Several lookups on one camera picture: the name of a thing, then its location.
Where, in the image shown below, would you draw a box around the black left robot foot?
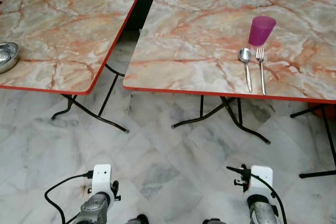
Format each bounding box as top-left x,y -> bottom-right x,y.
125,214 -> 150,224

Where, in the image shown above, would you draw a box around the black robot foot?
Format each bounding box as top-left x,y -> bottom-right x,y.
125,214 -> 150,224
203,217 -> 228,224

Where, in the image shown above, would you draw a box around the black right robot foot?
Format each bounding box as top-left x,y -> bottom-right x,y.
203,217 -> 228,224

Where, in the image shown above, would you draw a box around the black folding table legs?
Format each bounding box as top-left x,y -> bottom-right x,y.
290,103 -> 336,179
51,64 -> 130,133
171,95 -> 272,145

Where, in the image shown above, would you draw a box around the orange plastic stool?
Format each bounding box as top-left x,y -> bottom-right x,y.
314,104 -> 336,121

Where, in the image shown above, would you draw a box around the steel fork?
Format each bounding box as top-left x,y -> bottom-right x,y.
255,47 -> 268,96

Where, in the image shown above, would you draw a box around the steel spoon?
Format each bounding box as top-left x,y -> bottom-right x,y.
238,48 -> 254,93

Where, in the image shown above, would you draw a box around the marble table with red edge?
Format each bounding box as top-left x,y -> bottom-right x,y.
0,0 -> 144,95
122,0 -> 336,104

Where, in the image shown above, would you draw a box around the purple plastic cup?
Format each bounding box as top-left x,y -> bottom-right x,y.
248,16 -> 277,47

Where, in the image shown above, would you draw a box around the steel bowl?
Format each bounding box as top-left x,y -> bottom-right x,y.
0,42 -> 20,74

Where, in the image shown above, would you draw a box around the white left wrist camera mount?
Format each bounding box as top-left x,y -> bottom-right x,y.
91,164 -> 112,196

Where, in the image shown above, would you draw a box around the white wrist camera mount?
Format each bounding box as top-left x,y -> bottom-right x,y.
91,164 -> 112,196
248,165 -> 274,199

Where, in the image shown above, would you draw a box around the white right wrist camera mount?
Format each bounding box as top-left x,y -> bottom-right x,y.
248,165 -> 274,199

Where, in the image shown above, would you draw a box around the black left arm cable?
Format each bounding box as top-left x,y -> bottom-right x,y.
44,172 -> 95,224

